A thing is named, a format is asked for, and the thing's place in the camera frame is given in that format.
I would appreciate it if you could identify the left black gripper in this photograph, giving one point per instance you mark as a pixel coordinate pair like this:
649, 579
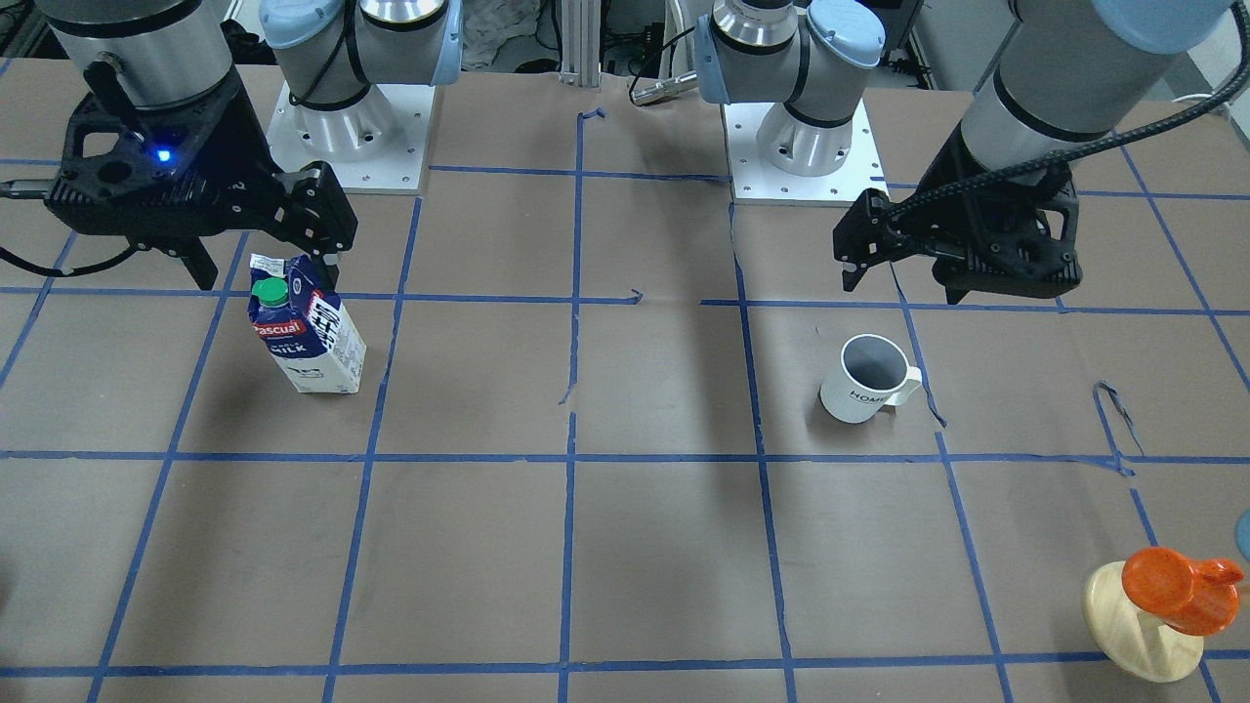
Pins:
939, 187

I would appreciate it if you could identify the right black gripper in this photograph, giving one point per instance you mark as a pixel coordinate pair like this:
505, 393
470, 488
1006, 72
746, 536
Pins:
248, 168

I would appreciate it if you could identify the white grey mug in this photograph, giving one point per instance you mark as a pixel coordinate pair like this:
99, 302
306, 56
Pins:
872, 372

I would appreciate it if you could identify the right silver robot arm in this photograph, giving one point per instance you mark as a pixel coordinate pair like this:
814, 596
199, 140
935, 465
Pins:
330, 52

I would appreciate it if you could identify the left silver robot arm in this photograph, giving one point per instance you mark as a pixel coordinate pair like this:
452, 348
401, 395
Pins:
1069, 74

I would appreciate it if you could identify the blue white milk carton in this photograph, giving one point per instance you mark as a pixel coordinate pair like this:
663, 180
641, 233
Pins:
305, 326

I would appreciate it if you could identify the light blue mug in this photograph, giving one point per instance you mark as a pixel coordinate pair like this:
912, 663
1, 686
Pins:
1241, 534

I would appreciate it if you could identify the orange mug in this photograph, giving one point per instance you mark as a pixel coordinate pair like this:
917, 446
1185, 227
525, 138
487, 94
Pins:
1196, 597

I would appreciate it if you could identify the wooden mug tree stand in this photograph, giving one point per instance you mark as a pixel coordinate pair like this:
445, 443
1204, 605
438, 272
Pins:
1136, 641

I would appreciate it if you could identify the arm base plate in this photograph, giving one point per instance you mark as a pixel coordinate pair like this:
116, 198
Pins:
776, 160
377, 146

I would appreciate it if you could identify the aluminium frame post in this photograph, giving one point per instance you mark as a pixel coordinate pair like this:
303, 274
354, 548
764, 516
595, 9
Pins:
580, 23

